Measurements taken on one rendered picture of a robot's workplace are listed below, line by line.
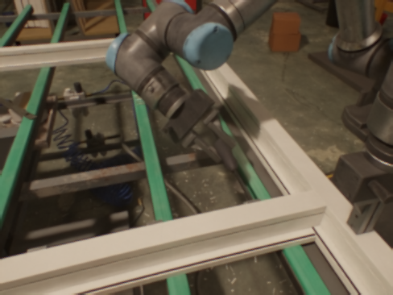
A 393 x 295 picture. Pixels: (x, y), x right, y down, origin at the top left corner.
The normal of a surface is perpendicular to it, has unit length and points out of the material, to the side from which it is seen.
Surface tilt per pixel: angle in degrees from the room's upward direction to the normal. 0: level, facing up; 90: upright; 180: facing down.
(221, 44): 92
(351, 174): 90
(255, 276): 0
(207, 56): 92
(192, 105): 66
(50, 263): 0
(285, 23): 90
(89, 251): 0
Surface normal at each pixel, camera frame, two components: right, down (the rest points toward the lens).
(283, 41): -0.04, 0.61
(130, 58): 0.02, -0.01
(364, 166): -0.02, -0.79
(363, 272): -0.97, 0.17
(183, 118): -0.23, 0.22
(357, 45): -0.51, 0.30
